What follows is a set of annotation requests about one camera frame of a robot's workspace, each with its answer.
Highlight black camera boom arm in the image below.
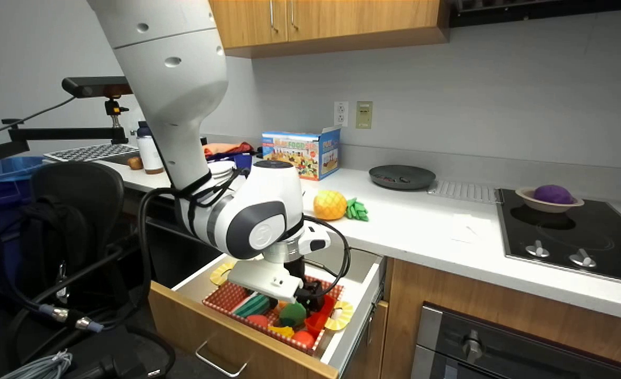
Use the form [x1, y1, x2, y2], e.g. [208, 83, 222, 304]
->
[0, 114, 127, 154]

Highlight black oven knob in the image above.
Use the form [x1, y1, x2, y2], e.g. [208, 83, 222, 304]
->
[463, 326, 484, 364]

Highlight black glass cooktop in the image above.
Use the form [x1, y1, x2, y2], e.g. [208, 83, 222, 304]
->
[495, 187, 621, 287]

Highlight orange checkered basket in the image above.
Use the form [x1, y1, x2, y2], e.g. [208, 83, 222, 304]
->
[202, 276, 348, 355]

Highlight pale shallow bowl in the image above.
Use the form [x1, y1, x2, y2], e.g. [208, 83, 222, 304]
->
[517, 183, 587, 216]

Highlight dark grey round plate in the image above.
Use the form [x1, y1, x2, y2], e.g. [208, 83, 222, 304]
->
[368, 162, 438, 195]

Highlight pale yellow banana plush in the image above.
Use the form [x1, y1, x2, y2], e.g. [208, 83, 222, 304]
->
[208, 257, 240, 287]

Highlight red fries holder toy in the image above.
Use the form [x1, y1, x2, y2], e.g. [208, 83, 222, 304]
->
[308, 282, 342, 336]

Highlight blue plastic bin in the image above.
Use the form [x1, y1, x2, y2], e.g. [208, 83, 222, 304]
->
[0, 154, 45, 298]

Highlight cream wall switch plate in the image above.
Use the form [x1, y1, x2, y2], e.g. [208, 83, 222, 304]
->
[355, 100, 376, 130]

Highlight silver drawer handle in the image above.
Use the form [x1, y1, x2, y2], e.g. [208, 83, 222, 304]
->
[194, 336, 251, 379]

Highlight purple ball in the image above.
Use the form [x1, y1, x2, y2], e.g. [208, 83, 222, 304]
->
[531, 183, 578, 207]

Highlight black stereo camera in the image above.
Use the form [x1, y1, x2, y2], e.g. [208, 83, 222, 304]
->
[62, 74, 134, 102]

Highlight yellow pineapple plush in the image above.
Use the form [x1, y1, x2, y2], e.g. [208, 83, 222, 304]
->
[312, 187, 371, 224]

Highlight small blue object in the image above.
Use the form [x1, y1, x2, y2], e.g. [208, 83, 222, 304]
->
[231, 150, 256, 175]

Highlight black range hood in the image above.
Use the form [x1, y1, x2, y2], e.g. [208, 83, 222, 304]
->
[448, 0, 621, 29]

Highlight red strawberry plush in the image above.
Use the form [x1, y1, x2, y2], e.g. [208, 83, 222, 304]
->
[244, 314, 274, 333]

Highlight grey perforated board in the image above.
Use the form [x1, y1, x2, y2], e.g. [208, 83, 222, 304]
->
[45, 141, 140, 165]

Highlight yellow citrus slice toy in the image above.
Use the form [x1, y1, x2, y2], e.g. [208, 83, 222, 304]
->
[323, 299, 358, 333]

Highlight green pear plush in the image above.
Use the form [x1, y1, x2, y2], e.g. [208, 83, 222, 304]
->
[279, 299, 309, 329]

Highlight colourful toy box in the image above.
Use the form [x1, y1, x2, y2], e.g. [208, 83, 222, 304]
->
[262, 127, 343, 181]

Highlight small yellow plush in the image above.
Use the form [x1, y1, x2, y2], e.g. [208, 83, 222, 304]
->
[270, 323, 298, 341]

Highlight white bottle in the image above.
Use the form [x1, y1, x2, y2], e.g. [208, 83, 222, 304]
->
[136, 121, 167, 175]

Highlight white wall outlet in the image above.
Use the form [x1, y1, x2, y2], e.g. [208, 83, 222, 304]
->
[332, 100, 352, 129]

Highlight wooden base cabinet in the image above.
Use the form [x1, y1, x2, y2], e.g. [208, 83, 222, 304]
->
[382, 260, 621, 379]

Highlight wooden wall cabinet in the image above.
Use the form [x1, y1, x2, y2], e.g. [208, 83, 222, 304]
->
[208, 0, 452, 60]

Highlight black built-in oven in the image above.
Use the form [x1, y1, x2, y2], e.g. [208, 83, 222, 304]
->
[411, 302, 621, 379]

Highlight black office chair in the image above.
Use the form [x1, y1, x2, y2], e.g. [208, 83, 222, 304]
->
[12, 160, 129, 325]
[0, 167, 244, 336]

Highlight small red tomato plush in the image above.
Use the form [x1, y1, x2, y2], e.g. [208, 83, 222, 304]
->
[290, 329, 316, 349]

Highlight grey corrugated hose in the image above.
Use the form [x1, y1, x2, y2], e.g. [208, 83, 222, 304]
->
[0, 349, 75, 379]

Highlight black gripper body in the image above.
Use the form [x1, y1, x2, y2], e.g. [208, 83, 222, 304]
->
[290, 257, 329, 304]

